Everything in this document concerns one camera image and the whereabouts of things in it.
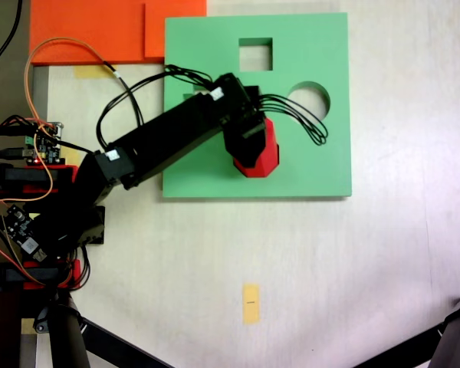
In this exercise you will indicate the red octagonal pillar block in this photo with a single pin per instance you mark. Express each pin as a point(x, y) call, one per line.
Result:
point(268, 153)

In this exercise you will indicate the green shape-hole board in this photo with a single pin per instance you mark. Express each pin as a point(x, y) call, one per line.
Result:
point(310, 172)

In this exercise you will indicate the orange flat block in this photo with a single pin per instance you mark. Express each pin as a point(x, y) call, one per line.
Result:
point(84, 30)

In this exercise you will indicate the yellow tape marker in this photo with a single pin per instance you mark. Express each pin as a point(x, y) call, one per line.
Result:
point(251, 306)

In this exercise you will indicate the yellow tape piece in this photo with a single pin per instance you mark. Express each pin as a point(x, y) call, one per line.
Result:
point(88, 72)
point(71, 158)

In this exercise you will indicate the red and black base clamp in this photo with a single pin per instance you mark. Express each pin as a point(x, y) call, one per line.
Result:
point(73, 172)
point(76, 268)

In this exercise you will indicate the small circuit board with connectors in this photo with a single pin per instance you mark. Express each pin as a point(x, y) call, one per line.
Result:
point(46, 147)

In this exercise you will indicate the black tripod leg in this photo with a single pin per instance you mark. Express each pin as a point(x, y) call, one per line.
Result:
point(115, 347)
point(67, 345)
point(406, 349)
point(458, 341)

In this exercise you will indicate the black circuit board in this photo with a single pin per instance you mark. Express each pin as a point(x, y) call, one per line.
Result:
point(21, 226)

